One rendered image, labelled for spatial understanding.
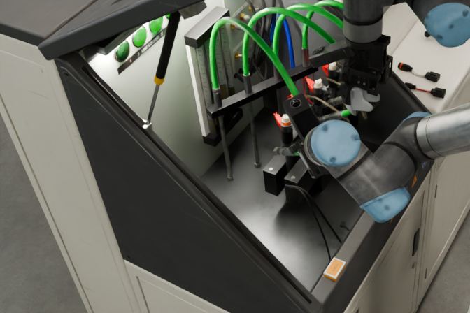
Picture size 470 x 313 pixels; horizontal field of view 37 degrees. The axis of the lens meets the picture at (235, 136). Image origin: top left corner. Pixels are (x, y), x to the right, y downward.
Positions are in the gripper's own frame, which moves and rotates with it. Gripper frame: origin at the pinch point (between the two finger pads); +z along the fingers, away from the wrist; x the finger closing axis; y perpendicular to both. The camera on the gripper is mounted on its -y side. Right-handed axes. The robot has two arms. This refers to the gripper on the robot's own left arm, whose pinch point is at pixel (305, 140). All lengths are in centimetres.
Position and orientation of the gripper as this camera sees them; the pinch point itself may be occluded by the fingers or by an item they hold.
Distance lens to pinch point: 150.3
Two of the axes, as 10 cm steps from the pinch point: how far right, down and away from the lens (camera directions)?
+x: 8.8, -4.7, 0.5
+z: -0.2, 0.5, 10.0
